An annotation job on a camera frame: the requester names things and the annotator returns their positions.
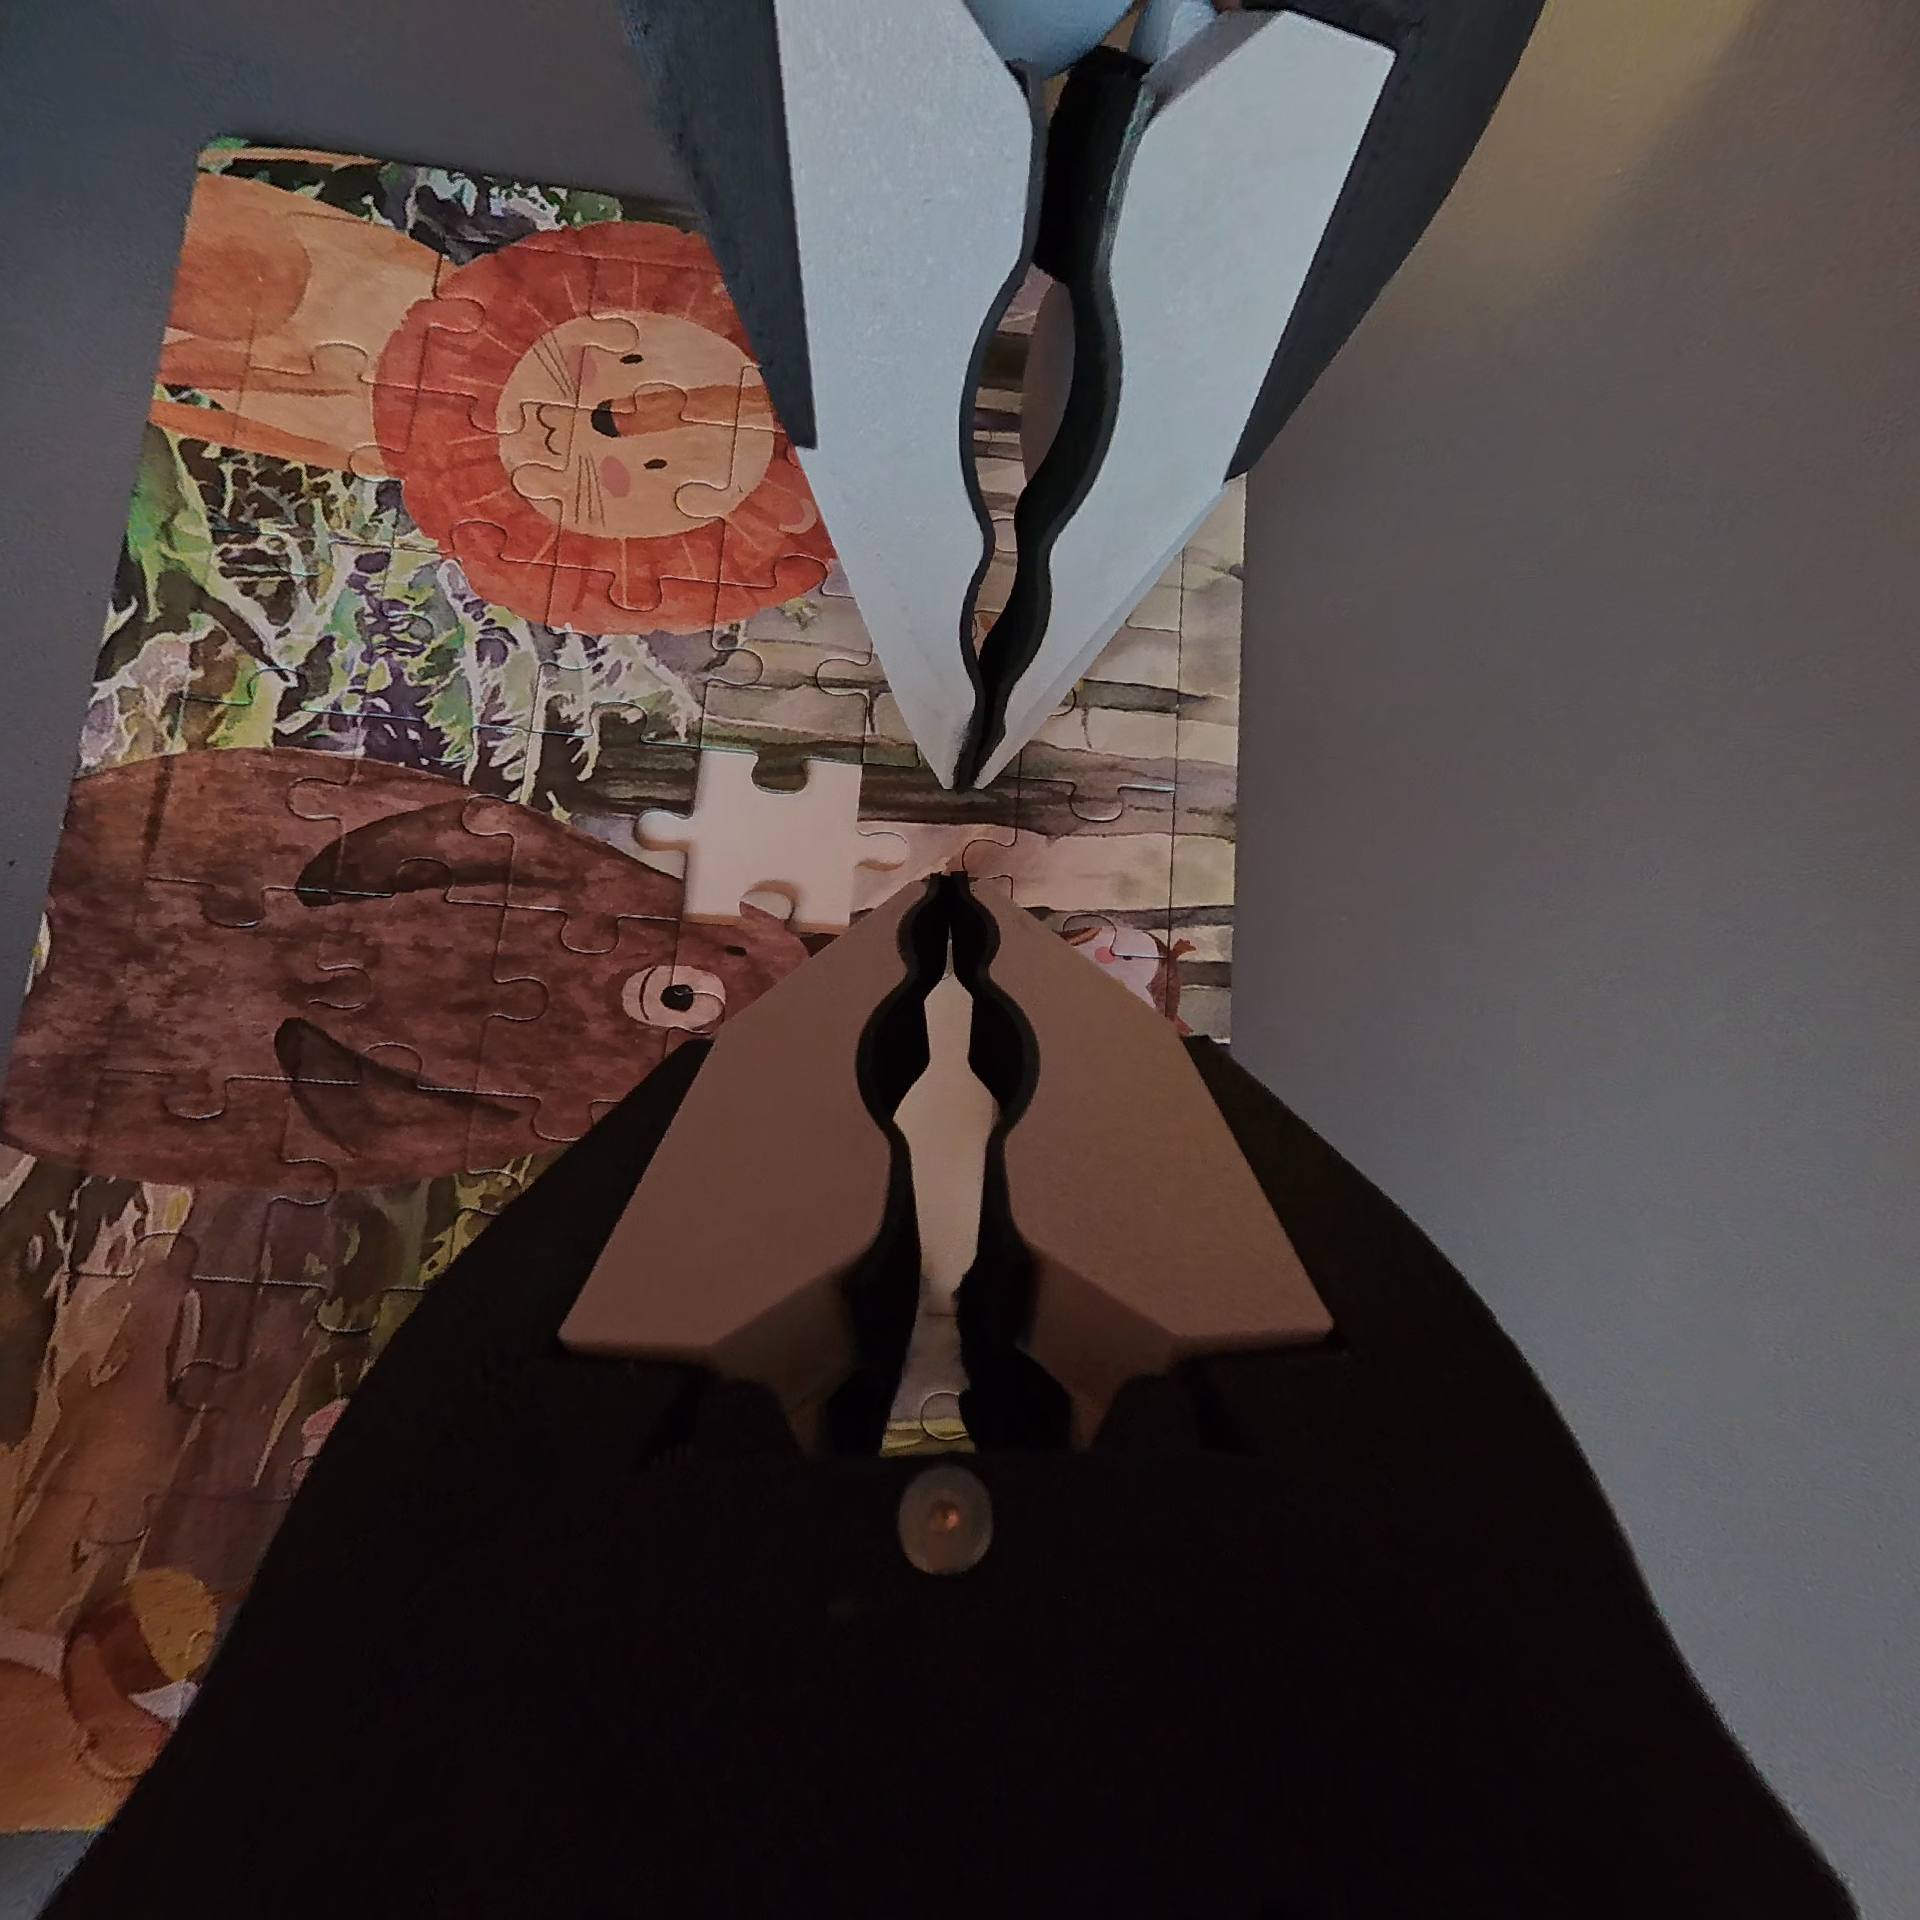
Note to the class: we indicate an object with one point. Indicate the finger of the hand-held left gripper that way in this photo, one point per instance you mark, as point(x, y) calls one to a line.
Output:
point(1229, 265)
point(882, 298)

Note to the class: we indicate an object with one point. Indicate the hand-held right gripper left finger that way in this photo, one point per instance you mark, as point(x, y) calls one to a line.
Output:
point(733, 1200)

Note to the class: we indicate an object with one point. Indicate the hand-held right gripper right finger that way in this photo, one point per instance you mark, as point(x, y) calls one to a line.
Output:
point(1168, 1200)

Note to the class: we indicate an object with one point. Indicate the animal jigsaw puzzle board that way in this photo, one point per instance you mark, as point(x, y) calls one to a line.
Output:
point(371, 931)

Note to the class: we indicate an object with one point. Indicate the grey desk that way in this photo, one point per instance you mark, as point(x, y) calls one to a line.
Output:
point(1576, 897)

